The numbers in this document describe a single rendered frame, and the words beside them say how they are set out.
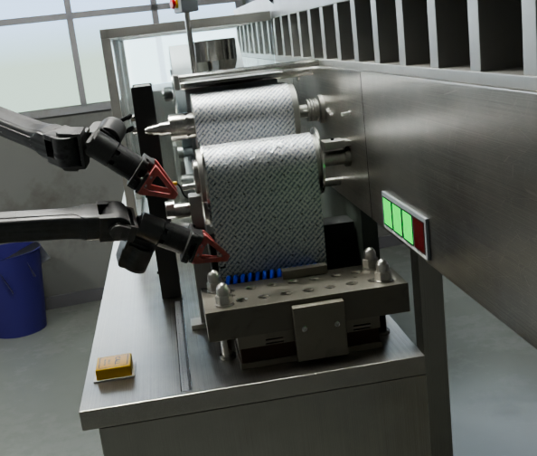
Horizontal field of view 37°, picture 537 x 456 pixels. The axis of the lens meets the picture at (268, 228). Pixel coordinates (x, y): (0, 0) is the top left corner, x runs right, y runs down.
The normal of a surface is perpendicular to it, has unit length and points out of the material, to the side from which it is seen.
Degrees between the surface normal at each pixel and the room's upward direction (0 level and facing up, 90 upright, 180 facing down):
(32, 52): 90
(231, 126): 92
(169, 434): 90
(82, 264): 90
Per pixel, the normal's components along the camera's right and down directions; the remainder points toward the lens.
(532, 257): -0.98, 0.14
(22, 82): 0.26, 0.20
